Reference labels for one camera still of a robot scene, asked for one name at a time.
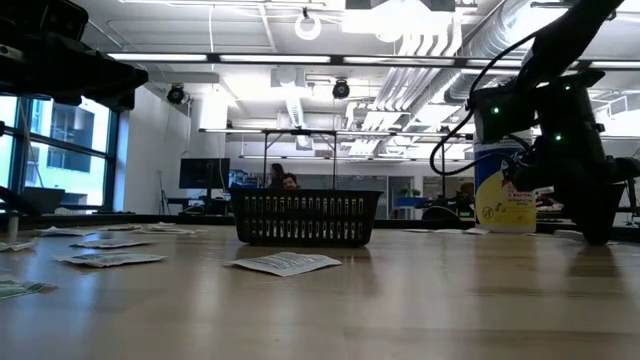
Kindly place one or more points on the dark laptop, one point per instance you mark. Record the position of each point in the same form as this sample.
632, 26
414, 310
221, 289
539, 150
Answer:
45, 200

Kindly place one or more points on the blue bin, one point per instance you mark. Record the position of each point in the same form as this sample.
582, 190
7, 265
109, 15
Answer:
410, 201

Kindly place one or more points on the person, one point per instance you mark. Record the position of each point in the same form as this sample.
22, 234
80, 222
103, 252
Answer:
290, 181
467, 195
276, 175

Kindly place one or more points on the Lysol disinfecting wipes canister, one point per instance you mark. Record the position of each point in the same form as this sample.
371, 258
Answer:
500, 200

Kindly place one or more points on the black slotted plastic basket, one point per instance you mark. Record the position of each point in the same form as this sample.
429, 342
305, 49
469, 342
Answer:
305, 220

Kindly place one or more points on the black office chair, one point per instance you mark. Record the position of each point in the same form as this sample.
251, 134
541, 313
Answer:
440, 214

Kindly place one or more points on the long ceiling light beam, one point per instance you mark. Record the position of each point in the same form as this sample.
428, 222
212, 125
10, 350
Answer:
160, 57

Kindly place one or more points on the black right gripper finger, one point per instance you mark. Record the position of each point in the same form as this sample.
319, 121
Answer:
607, 210
582, 210

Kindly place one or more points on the cream standoff peg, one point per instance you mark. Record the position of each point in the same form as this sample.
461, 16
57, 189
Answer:
13, 227

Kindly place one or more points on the silver air duct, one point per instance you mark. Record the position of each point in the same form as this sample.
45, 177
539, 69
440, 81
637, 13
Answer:
505, 25

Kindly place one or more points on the black computer monitor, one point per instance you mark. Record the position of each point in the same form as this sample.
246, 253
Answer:
204, 172

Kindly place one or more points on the large office window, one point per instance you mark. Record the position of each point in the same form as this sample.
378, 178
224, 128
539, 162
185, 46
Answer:
75, 165

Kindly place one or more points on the small potted plants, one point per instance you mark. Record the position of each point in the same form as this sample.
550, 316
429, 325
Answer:
410, 191

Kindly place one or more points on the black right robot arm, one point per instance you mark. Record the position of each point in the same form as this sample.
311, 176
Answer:
565, 45

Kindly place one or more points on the black ceiling spotlight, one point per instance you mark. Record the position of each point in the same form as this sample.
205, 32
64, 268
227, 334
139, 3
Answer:
175, 94
341, 89

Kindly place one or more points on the distant black rig frame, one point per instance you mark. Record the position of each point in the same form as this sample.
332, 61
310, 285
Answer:
300, 132

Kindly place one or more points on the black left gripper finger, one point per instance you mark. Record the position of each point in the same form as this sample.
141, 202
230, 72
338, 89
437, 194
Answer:
120, 100
122, 77

